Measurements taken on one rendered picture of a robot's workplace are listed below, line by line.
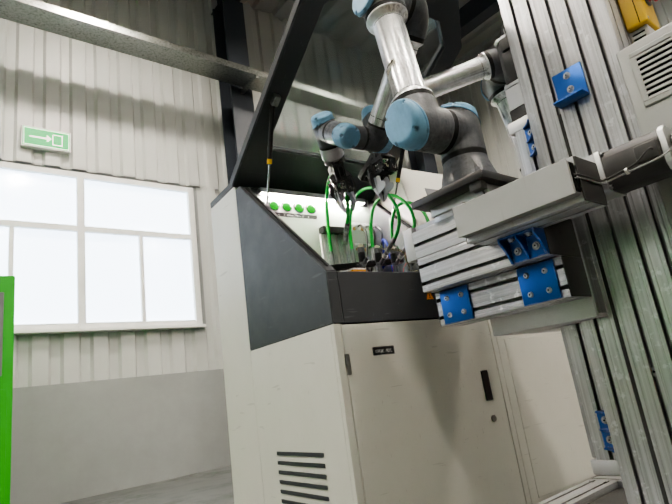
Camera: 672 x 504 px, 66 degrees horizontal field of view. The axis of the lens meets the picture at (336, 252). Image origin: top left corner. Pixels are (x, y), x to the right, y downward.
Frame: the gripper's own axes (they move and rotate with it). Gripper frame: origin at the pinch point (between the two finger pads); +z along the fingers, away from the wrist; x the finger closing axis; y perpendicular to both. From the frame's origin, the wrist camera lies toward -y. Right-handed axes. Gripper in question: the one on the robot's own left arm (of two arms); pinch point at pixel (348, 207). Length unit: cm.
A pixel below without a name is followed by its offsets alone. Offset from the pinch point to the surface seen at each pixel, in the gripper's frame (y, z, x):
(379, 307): 36.2, 18.9, -4.3
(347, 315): 41.3, 13.6, -14.8
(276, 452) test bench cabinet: 39, 59, -53
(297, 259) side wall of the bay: 17.8, 2.7, -23.1
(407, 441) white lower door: 63, 49, -11
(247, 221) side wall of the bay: -22.2, 0.9, -36.7
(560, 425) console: 45, 93, 47
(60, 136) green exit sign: -406, 5, -211
